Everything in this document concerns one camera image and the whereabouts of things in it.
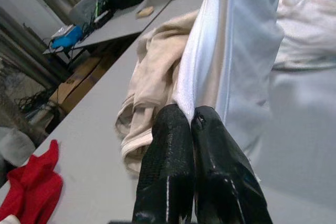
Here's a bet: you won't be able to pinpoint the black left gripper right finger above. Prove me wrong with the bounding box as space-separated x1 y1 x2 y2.
191 105 274 224

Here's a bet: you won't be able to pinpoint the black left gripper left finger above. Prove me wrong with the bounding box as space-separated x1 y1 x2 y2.
132 104 196 224

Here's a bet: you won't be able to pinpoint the white T-shirt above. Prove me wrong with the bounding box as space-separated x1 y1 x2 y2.
172 0 336 210

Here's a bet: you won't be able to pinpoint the cream trousers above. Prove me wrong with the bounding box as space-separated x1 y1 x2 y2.
114 8 203 175

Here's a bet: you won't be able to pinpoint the brown cardboard box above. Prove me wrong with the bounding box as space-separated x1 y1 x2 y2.
49 56 113 114

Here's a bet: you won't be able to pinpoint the plain red cloth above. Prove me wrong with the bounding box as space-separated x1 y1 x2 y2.
0 139 64 224

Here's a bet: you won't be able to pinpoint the white table with grey legs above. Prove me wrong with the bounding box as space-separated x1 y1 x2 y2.
43 0 208 54

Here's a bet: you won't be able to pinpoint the light grey pillow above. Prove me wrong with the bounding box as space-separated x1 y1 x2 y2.
0 126 36 167

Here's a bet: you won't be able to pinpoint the beige remote control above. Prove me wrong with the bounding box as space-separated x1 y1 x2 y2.
136 6 154 19

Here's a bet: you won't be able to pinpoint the blue plastic device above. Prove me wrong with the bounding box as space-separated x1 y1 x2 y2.
49 26 82 49

